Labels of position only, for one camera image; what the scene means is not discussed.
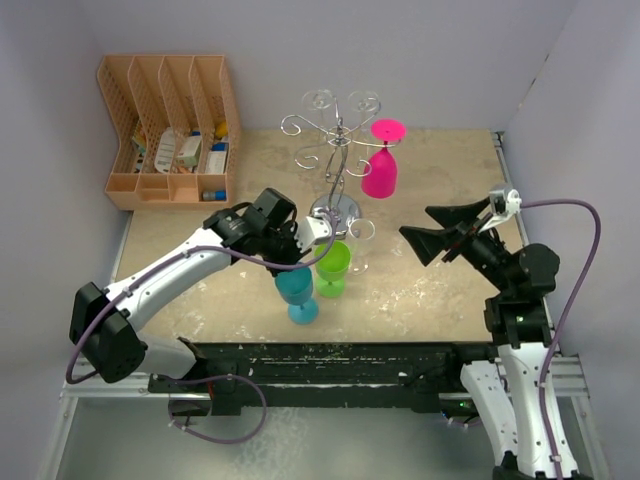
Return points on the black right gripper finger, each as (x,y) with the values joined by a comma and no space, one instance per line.
(450,216)
(428,244)

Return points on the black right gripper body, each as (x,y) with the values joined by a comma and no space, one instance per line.
(483,248)

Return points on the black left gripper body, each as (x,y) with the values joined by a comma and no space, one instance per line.
(281,242)

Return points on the blue plastic goblet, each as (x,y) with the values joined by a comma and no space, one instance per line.
(296,289)

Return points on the pink plastic goblet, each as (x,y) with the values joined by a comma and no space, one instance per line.
(381,172)

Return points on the clear wine glass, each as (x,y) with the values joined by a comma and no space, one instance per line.
(366,103)
(321,102)

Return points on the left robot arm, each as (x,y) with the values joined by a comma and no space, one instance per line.
(106,321)

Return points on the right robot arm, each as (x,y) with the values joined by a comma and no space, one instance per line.
(514,395)

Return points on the tall clear flute glass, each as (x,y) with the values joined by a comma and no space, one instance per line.
(360,236)

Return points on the chrome wine glass rack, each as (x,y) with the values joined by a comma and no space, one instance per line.
(331,153)

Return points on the green plastic goblet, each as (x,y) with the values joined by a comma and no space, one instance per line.
(332,268)

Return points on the small blue grey cylinder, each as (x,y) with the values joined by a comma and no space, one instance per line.
(214,195)

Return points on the white blue small box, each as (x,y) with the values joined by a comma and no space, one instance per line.
(217,158)

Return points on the yellow small bottle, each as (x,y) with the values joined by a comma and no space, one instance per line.
(221,130)

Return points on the white green small box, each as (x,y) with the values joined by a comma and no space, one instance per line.
(188,155)

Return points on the white oval label card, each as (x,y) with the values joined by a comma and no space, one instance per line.
(165,151)

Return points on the peach plastic file organizer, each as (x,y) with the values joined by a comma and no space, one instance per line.
(189,93)

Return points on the colourful booklet in organizer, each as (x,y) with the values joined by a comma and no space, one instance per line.
(139,142)

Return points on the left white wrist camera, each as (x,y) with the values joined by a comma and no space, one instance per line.
(314,230)

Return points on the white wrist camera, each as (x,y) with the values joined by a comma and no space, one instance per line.
(504,203)
(314,230)

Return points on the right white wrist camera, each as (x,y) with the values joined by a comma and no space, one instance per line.
(504,203)

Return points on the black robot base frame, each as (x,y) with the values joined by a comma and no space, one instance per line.
(423,377)

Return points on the aluminium rail frame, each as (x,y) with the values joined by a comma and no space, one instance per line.
(309,262)

